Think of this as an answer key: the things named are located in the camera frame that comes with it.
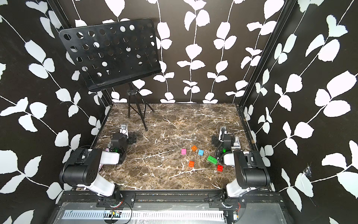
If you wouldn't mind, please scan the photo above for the green lego brick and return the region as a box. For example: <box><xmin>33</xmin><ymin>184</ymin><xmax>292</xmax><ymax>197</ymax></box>
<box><xmin>207</xmin><ymin>155</ymin><xmax>218</xmax><ymax>165</ymax></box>

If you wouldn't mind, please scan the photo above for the blue lego brick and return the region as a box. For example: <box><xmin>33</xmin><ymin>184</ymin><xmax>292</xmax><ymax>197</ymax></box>
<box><xmin>198</xmin><ymin>149</ymin><xmax>204</xmax><ymax>156</ymax></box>

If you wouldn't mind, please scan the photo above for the orange lego brick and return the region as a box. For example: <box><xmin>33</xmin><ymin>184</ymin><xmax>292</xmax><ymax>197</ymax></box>
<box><xmin>191</xmin><ymin>145</ymin><xmax>198</xmax><ymax>152</ymax></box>

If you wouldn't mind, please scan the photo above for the red lego brick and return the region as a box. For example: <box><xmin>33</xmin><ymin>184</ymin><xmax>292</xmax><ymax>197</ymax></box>
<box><xmin>217</xmin><ymin>165</ymin><xmax>223</xmax><ymax>172</ymax></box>

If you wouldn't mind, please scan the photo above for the orange-red lego brick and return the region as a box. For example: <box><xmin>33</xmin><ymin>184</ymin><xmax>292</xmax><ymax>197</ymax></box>
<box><xmin>188</xmin><ymin>161</ymin><xmax>195</xmax><ymax>168</ymax></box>

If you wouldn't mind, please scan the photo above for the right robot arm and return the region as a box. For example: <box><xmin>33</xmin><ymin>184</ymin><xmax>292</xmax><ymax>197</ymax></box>
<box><xmin>212</xmin><ymin>133</ymin><xmax>270</xmax><ymax>198</ymax></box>

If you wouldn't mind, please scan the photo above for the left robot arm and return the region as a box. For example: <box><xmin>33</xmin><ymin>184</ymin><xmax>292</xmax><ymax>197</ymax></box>
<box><xmin>59</xmin><ymin>129</ymin><xmax>129</xmax><ymax>201</ymax></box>

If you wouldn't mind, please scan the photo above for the black perforated music stand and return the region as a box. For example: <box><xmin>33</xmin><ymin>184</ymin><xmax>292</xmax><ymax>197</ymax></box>
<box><xmin>58</xmin><ymin>18</ymin><xmax>162</xmax><ymax>132</ymax></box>

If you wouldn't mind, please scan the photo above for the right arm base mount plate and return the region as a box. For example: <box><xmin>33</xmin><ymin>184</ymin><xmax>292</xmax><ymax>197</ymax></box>
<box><xmin>204</xmin><ymin>192</ymin><xmax>246</xmax><ymax>210</ymax></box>

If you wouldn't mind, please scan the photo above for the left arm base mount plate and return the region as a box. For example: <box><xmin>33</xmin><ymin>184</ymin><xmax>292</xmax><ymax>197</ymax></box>
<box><xmin>96</xmin><ymin>191</ymin><xmax>136</xmax><ymax>209</ymax></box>

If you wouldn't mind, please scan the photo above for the white perforated cable duct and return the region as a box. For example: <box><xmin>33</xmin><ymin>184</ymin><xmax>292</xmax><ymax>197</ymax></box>
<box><xmin>61</xmin><ymin>210</ymin><xmax>225</xmax><ymax>222</ymax></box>

